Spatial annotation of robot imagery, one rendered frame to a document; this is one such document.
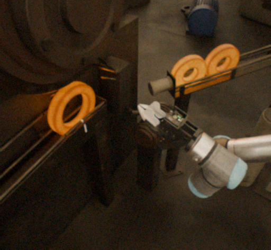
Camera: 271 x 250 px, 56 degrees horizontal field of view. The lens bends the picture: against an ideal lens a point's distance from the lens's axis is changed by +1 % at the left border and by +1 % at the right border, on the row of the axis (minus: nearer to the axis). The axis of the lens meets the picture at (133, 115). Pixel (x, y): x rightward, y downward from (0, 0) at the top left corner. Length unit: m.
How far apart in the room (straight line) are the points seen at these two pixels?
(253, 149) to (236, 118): 1.11
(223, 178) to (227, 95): 1.44
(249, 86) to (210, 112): 0.49
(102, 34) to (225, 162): 0.49
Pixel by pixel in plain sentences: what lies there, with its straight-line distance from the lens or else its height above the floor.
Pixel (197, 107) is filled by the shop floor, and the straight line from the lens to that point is 1.99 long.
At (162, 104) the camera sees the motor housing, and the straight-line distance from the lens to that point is 1.18.
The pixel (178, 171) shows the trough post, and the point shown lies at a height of 0.01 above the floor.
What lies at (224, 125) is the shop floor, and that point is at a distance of 1.91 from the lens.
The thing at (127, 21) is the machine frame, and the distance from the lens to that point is 1.08.
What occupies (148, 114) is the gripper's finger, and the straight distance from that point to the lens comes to 0.80.
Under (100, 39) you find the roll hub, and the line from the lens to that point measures 0.65.
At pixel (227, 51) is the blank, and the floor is 0.78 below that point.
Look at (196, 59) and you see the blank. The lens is 1.05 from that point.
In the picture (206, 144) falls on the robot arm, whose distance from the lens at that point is 0.78.
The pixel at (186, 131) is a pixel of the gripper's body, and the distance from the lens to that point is 0.79.
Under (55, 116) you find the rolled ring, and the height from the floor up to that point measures 0.79.
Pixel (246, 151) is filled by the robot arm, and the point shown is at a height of 0.66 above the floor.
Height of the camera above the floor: 1.33
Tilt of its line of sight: 45 degrees down
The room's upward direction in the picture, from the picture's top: straight up
